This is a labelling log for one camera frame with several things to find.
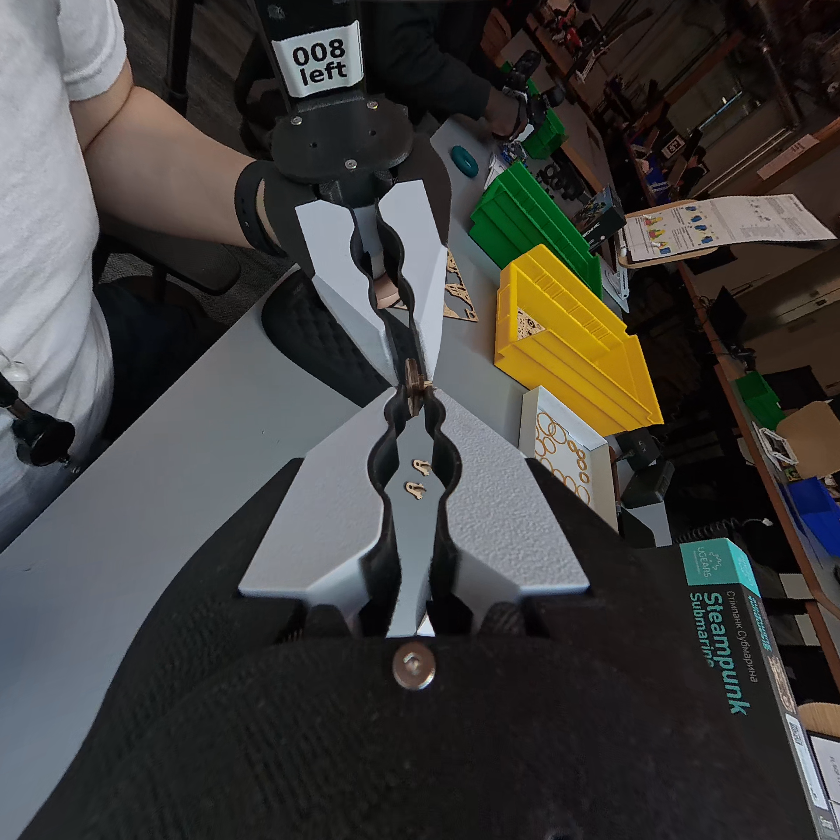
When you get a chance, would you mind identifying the person in white shirt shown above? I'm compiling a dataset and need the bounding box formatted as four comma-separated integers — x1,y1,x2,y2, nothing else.
0,0,127,549

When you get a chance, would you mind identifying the large green plastic bin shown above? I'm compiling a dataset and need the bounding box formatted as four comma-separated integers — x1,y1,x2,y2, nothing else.
469,161,603,299

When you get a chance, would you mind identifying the blue plastic bin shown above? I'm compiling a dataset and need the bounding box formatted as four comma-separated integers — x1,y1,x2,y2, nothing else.
786,478,840,559

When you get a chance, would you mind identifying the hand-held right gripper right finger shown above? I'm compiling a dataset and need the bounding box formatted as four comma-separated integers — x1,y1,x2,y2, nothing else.
423,387,590,627

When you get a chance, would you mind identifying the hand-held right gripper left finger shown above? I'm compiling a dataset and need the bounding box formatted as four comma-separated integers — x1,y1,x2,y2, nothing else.
238,386,411,636

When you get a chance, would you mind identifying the black quilted wrist rest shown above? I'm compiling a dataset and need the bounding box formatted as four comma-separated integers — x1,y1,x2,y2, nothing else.
261,269,398,408

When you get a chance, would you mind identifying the person's left forearm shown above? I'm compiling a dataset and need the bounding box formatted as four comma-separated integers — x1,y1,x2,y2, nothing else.
84,84,277,252

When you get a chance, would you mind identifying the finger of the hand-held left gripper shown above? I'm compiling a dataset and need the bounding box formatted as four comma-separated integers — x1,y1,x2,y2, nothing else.
377,177,450,378
294,199,409,389

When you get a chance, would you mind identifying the laser-cut wooden sheet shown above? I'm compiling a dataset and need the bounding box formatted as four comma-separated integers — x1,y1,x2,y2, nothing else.
444,252,480,324

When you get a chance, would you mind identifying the grey desk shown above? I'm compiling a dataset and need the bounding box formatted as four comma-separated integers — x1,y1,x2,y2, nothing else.
0,115,673,840

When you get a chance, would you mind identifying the printed instruction sheet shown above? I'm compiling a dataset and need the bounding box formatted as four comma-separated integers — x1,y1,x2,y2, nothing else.
623,193,839,263

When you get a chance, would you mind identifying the yellow plastic bin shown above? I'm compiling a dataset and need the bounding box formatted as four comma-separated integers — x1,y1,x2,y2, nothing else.
494,244,665,435

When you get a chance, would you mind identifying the round wooden gear piece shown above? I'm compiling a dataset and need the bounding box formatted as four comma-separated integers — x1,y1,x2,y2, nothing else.
402,357,434,417

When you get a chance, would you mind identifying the small green plastic bin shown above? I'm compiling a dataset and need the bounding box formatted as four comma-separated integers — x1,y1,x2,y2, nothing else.
734,371,786,431

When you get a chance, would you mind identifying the black device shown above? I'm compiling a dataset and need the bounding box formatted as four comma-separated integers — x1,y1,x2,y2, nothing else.
617,430,677,509

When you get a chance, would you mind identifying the small dark box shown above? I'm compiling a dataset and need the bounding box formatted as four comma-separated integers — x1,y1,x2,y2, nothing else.
570,185,627,249

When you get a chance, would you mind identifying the black clip-on microphone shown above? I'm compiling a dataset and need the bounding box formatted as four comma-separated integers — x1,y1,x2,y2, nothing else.
0,371,76,468

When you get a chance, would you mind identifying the group of wooden rings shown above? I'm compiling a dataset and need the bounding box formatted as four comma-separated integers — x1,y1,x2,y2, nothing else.
533,410,592,506

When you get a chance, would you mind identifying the wooden clipboard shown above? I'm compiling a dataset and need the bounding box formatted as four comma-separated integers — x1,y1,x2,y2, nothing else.
617,199,700,270

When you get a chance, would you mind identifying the brown board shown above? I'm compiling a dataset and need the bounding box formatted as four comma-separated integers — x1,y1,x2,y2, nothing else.
793,400,840,480

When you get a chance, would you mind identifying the dark chair armrest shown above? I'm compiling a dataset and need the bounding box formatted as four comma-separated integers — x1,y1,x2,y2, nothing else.
98,217,242,296

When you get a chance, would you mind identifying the black model kit box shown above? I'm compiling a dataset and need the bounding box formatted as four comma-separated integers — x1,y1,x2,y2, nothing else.
679,538,837,840

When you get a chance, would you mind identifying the white cardboard tray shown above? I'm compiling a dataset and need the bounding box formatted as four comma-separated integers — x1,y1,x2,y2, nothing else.
518,386,621,529

